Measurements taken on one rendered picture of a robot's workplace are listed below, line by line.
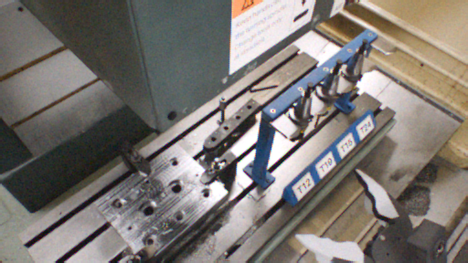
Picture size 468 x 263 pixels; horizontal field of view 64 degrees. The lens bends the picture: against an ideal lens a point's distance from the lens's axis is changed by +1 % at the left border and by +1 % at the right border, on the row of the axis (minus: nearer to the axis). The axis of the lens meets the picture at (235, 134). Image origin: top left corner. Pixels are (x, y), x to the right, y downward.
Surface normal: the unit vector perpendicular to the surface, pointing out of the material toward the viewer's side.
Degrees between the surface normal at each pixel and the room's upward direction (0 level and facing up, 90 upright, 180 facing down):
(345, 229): 8
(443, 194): 13
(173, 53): 90
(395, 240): 0
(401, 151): 24
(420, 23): 90
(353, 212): 7
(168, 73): 90
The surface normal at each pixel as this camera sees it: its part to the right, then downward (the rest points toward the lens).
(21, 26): 0.70, 0.60
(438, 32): -0.71, 0.56
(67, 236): 0.04, -0.58
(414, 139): -0.25, -0.29
